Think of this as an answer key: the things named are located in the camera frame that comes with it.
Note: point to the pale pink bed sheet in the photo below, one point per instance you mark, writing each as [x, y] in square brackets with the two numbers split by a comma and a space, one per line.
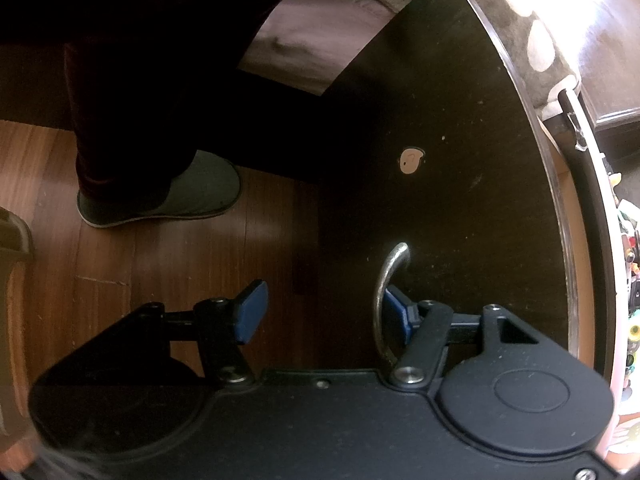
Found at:
[310, 40]

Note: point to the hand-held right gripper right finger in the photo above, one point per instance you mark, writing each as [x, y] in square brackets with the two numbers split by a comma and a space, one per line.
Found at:
[396, 317]

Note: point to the small round beige sticker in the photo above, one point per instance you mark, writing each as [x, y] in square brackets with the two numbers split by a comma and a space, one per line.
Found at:
[411, 160]

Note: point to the colourful printed white mat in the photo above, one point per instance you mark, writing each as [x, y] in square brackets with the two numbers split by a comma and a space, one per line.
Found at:
[631, 280]

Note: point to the grey blanket with white dots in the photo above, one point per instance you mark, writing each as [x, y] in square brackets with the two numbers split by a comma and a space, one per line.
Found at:
[505, 25]

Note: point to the person's dark red trouser leg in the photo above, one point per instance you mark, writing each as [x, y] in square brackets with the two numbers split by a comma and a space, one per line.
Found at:
[130, 110]

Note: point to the brown wooden cabinet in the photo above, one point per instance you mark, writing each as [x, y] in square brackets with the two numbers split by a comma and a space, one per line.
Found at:
[610, 35]

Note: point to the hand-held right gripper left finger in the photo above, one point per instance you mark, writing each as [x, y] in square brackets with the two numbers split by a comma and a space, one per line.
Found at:
[251, 310]

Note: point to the black drawer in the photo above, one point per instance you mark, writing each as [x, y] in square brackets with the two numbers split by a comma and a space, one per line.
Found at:
[450, 110]

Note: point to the grey slipper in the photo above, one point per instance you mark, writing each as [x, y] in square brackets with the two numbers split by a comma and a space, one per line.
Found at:
[200, 190]

